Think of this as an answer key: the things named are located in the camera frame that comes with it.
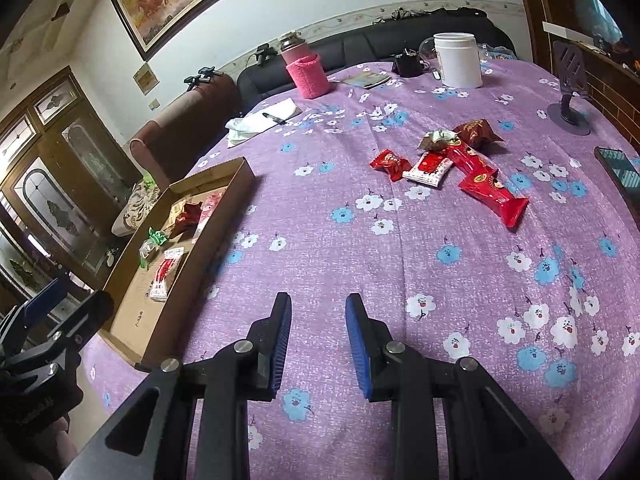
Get flat white box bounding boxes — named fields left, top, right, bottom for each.
left=542, top=21, right=596, bottom=43

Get white red snack packet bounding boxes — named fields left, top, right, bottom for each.
left=402, top=152, right=453, bottom=188

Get white paper sheet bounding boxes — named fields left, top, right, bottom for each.
left=240, top=97, right=303, bottom=136

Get pink knitted sleeve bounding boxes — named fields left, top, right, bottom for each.
left=285, top=53, right=332, bottom=100

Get shallow cardboard box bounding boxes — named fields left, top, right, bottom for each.
left=100, top=156, right=256, bottom=373

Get thin booklet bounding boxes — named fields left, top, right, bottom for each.
left=342, top=71, right=393, bottom=90

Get brown gold-print packet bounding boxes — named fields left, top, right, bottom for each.
left=452, top=118, right=505, bottom=149

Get small framed certificate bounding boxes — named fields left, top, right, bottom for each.
left=132, top=62, right=160, bottom=96

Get grey phone stand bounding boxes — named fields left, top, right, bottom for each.
left=547, top=40, right=593, bottom=136

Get long white red packet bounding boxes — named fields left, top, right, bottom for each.
left=149, top=246, right=186, bottom=302

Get small red snack packet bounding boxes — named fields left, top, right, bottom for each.
left=369, top=149, right=413, bottom=182

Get white crumpled tissue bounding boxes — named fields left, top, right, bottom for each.
left=225, top=117, right=261, bottom=148

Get black leather sofa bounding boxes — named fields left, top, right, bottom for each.
left=236, top=7, right=516, bottom=111

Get dark red pointed packet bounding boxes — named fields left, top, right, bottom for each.
left=172, top=201, right=203, bottom=233

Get pink checked snack packet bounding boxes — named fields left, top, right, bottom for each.
left=192, top=192, right=223, bottom=243

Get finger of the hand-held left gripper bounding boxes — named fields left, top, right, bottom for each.
left=30, top=290, right=116, bottom=361
left=0, top=272, right=71, bottom=356

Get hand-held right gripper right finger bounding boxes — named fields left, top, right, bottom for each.
left=345, top=293, right=576, bottom=480

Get clear packet green label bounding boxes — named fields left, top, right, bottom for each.
left=137, top=240, right=158, bottom=271

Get brown armchair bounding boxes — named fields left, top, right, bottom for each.
left=129, top=72, right=238, bottom=191

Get pink thermos flask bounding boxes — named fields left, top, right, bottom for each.
left=279, top=32, right=307, bottom=66

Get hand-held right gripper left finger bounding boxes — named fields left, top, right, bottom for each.
left=60, top=291, right=293, bottom=480

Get dark clothes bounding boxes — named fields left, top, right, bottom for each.
left=372, top=6, right=491, bottom=23

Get white plastic jar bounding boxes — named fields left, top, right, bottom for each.
left=432, top=32, right=483, bottom=88

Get black smartphone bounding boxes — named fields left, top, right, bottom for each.
left=594, top=146, right=640, bottom=211

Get wooden pillar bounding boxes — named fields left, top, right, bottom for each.
left=510, top=0, right=556, bottom=66

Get person's left forearm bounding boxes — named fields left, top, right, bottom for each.
left=0, top=410, right=81, bottom=480

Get purple floral tablecloth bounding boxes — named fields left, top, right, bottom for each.
left=80, top=57, right=640, bottom=480

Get wooden glass-door cabinet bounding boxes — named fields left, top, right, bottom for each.
left=0, top=65, right=146, bottom=311

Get television screen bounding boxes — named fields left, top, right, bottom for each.
left=565, top=0, right=626, bottom=46

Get patterned cloth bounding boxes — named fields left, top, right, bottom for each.
left=112, top=182, right=161, bottom=236

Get wooden sideboard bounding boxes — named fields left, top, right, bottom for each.
left=540, top=25, right=640, bottom=151

